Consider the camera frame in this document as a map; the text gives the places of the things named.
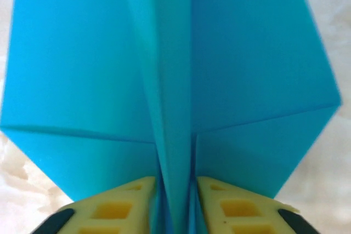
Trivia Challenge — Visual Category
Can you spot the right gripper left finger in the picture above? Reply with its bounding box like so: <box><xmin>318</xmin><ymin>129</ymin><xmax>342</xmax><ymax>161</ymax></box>
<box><xmin>30</xmin><ymin>176</ymin><xmax>158</xmax><ymax>234</ymax></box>

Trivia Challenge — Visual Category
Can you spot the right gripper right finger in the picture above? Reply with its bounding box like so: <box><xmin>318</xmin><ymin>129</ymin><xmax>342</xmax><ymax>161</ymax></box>
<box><xmin>195</xmin><ymin>176</ymin><xmax>311</xmax><ymax>234</ymax></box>

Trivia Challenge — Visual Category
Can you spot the blue paper sheet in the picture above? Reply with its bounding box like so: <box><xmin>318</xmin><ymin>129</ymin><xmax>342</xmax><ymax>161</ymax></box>
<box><xmin>0</xmin><ymin>0</ymin><xmax>345</xmax><ymax>234</ymax></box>

